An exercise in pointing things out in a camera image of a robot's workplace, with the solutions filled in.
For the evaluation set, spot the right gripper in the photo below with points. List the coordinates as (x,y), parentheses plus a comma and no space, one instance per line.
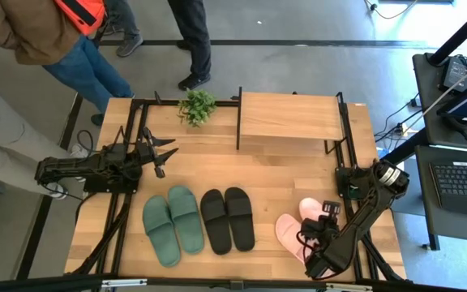
(318,233)

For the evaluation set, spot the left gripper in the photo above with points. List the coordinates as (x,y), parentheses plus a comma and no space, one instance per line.
(145,154)

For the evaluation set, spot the pink slide sandal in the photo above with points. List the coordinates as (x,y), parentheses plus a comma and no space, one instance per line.
(288,235)
(310,207)

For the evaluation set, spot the green slide sandal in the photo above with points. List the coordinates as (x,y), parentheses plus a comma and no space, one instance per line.
(158,231)
(185,219)

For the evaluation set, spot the black slide sandal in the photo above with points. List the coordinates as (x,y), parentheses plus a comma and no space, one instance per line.
(239,219)
(215,221)

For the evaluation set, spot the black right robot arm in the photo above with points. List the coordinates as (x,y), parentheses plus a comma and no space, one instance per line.
(359,227)

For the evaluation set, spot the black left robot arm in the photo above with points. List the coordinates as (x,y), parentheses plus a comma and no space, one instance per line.
(71,168)

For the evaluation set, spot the wooden shoe rack shelf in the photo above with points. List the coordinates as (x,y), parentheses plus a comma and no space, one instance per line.
(164,103)

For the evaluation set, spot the green potted plant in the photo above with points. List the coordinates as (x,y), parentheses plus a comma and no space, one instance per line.
(197,107)

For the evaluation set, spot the black side desk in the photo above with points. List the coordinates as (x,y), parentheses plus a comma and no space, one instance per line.
(424,203)
(428,101)

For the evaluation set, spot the person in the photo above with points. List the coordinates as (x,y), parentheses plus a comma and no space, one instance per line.
(22,28)
(193,36)
(2,138)
(126,24)

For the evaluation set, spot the white power strip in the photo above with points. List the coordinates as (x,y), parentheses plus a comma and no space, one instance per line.
(404,130)

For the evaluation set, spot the black laptop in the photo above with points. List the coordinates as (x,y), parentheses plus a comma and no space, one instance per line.
(460,182)

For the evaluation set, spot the orange backpack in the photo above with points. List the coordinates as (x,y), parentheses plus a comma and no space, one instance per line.
(81,14)

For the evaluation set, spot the black horizontal rig beam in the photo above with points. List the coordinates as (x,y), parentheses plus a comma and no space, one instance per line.
(35,284)

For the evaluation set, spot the black power adapter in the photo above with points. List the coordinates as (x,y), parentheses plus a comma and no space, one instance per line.
(455,71)

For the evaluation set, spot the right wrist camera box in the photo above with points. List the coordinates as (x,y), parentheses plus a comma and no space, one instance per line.
(331,208)

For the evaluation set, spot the wooden shelf with black frame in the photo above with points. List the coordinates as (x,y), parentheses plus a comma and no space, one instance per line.
(290,115)

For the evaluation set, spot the black rig post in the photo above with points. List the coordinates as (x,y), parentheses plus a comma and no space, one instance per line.
(405,148)
(460,32)

